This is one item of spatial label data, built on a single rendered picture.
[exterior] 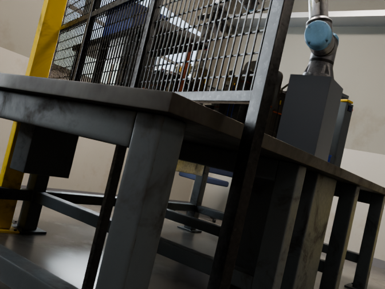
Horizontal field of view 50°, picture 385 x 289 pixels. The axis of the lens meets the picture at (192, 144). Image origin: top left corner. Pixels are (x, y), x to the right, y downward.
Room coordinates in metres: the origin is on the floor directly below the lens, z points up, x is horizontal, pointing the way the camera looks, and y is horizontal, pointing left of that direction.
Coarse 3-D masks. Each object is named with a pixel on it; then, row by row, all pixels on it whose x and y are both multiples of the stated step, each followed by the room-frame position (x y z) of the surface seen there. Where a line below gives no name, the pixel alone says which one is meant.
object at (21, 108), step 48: (0, 96) 1.19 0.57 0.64; (48, 144) 1.98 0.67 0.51; (144, 144) 0.85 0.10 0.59; (192, 144) 1.73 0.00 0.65; (0, 192) 2.15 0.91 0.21; (48, 192) 2.39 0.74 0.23; (144, 192) 0.83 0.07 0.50; (192, 192) 3.66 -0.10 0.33; (288, 192) 1.47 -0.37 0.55; (336, 192) 2.20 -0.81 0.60; (144, 240) 0.85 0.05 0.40; (288, 240) 1.50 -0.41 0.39; (336, 240) 2.17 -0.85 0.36; (48, 288) 0.97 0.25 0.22; (96, 288) 0.87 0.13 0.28; (144, 288) 0.88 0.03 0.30; (336, 288) 2.17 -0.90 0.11
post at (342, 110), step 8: (344, 104) 2.46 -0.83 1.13; (344, 112) 2.45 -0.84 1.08; (336, 120) 2.48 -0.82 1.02; (344, 120) 2.45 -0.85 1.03; (336, 128) 2.47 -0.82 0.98; (344, 128) 2.46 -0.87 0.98; (336, 136) 2.46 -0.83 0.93; (344, 136) 2.47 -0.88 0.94; (336, 144) 2.45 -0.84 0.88; (344, 144) 2.48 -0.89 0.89; (336, 152) 2.45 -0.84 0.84; (336, 160) 2.45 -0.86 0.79
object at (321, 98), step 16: (304, 80) 1.91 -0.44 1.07; (320, 80) 1.87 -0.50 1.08; (288, 96) 1.95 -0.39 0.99; (304, 96) 1.90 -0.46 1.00; (320, 96) 1.86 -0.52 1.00; (336, 96) 1.94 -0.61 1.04; (288, 112) 1.94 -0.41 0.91; (304, 112) 1.89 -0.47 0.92; (320, 112) 1.85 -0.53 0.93; (336, 112) 1.98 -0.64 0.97; (288, 128) 1.93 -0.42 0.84; (304, 128) 1.88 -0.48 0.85; (320, 128) 1.85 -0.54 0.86; (304, 144) 1.88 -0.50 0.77; (320, 144) 1.88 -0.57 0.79
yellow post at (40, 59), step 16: (48, 0) 2.19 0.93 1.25; (64, 0) 2.23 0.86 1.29; (48, 16) 2.20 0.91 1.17; (48, 32) 2.21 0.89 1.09; (32, 48) 2.25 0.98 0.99; (48, 48) 2.22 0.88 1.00; (32, 64) 2.19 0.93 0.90; (48, 64) 2.23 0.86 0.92; (16, 128) 2.19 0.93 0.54; (0, 176) 2.25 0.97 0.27; (16, 176) 2.22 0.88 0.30; (0, 208) 2.20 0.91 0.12; (0, 224) 2.21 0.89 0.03
